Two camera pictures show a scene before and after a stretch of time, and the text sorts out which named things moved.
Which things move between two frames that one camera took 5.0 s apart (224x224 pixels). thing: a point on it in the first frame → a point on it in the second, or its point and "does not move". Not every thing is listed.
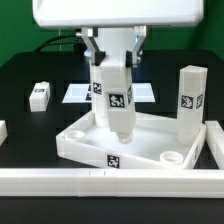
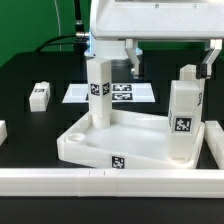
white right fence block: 215,140 does not move
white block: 120,99 → 185,114
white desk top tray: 154,143 does not move
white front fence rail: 112,182 does not move
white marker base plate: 81,93 does not move
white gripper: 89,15 → 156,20
